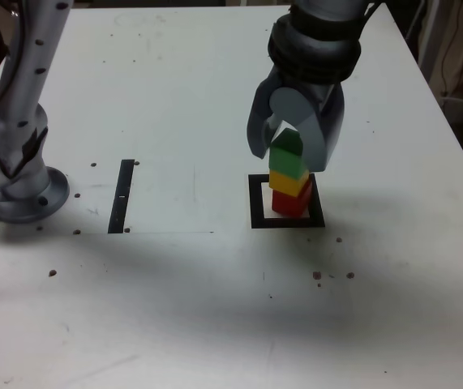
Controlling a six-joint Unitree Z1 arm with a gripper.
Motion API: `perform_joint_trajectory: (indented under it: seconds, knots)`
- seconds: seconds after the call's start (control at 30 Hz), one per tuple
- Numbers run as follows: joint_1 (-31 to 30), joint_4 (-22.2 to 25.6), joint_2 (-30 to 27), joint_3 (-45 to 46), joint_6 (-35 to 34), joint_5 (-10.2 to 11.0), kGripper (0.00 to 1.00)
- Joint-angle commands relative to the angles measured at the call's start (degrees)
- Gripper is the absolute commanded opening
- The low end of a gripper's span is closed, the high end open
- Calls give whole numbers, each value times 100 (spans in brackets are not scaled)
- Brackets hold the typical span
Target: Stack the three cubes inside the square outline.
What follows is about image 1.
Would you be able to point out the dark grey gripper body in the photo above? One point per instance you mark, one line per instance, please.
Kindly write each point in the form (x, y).
(312, 93)

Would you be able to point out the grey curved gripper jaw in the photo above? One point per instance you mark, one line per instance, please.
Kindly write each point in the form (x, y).
(324, 138)
(257, 121)

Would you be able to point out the green cube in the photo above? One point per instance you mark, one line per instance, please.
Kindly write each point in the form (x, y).
(285, 162)

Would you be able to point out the yellow cube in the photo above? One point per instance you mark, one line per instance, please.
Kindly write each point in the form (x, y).
(285, 184)

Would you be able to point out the red cube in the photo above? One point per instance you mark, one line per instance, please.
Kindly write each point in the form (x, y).
(288, 204)

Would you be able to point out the black tape square outline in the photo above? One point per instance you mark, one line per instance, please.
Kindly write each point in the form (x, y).
(255, 202)

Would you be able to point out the black tape strip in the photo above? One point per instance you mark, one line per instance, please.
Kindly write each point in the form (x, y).
(119, 202)

